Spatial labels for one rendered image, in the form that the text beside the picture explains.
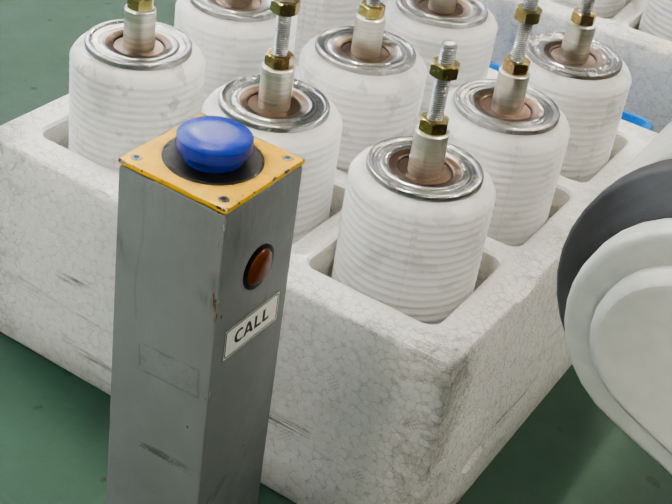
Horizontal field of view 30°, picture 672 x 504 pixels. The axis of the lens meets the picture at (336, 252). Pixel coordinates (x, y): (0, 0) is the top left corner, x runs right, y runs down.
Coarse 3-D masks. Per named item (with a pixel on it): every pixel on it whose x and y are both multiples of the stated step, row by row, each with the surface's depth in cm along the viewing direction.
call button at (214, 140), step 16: (192, 128) 64; (208, 128) 65; (224, 128) 65; (240, 128) 65; (176, 144) 64; (192, 144) 63; (208, 144) 63; (224, 144) 64; (240, 144) 64; (192, 160) 63; (208, 160) 63; (224, 160) 63; (240, 160) 64
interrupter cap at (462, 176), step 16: (384, 144) 81; (400, 144) 82; (448, 144) 82; (368, 160) 79; (384, 160) 80; (400, 160) 80; (448, 160) 81; (464, 160) 81; (384, 176) 78; (400, 176) 78; (448, 176) 80; (464, 176) 79; (480, 176) 79; (400, 192) 77; (416, 192) 77; (432, 192) 77; (448, 192) 77; (464, 192) 77
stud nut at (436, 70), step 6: (432, 60) 76; (456, 60) 76; (432, 66) 75; (438, 66) 75; (444, 66) 75; (450, 66) 75; (456, 66) 75; (432, 72) 75; (438, 72) 75; (444, 72) 75; (450, 72) 75; (456, 72) 75; (438, 78) 75; (444, 78) 75; (450, 78) 75; (456, 78) 75
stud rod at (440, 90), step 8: (448, 40) 75; (440, 48) 75; (448, 48) 74; (456, 48) 75; (440, 56) 75; (448, 56) 75; (448, 64) 75; (440, 80) 76; (440, 88) 76; (448, 88) 76; (432, 96) 77; (440, 96) 76; (432, 104) 77; (440, 104) 77; (432, 112) 77; (440, 112) 77; (432, 120) 77; (440, 120) 77
